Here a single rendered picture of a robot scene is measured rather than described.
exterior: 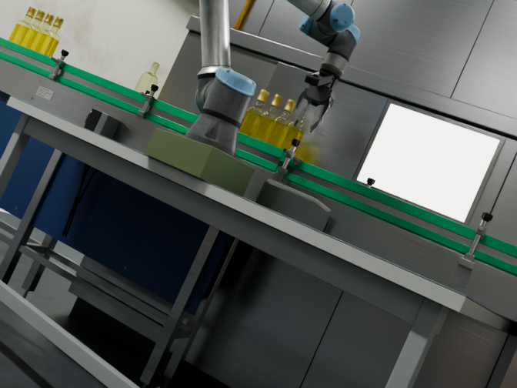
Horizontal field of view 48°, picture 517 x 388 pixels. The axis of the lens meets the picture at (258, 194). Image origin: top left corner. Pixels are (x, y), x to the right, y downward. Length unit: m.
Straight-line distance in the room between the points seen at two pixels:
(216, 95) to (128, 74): 4.12
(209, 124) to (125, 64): 4.10
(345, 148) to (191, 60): 0.80
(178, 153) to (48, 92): 1.07
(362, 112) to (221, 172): 0.85
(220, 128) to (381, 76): 0.88
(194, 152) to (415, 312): 0.66
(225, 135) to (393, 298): 0.63
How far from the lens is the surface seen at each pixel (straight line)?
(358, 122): 2.20
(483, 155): 2.14
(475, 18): 2.35
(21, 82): 2.59
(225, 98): 1.58
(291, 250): 1.35
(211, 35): 1.75
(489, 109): 2.21
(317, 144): 2.21
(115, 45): 5.53
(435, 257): 1.90
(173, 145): 1.53
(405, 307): 1.24
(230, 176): 1.54
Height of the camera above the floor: 0.72
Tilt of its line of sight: 2 degrees up
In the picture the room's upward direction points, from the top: 24 degrees clockwise
